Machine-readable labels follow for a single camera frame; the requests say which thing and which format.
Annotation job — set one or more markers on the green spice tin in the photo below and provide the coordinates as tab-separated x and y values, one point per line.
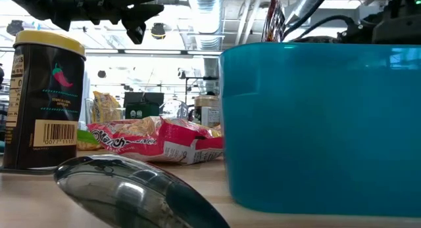
141	111

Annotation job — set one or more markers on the yellow noodle packet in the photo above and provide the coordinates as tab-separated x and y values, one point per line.
105	108

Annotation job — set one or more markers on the brown spice can yellow lid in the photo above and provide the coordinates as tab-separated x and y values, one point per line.
42	106

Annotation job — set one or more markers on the brown taco mix packet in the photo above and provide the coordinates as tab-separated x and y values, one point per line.
274	21

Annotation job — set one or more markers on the red ramen noodle packet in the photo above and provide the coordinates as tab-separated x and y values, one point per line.
148	139

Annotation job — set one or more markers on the green snack packet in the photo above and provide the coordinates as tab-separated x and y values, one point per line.
86	139

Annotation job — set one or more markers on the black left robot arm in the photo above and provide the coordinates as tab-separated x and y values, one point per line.
33	4

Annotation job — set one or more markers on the black ceiling lamp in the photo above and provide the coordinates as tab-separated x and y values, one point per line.
158	31
14	27
102	74

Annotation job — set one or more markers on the black screen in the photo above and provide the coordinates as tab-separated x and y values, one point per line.
144	96

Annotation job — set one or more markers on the beige paper cup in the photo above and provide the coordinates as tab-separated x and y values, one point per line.
207	116

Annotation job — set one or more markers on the blue plastic bin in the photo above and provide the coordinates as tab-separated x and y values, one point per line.
312	139

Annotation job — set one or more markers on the dark shiny metal spoon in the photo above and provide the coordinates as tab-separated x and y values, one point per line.
128	195

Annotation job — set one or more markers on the silver air duct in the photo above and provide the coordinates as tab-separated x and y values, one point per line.
207	11
301	4

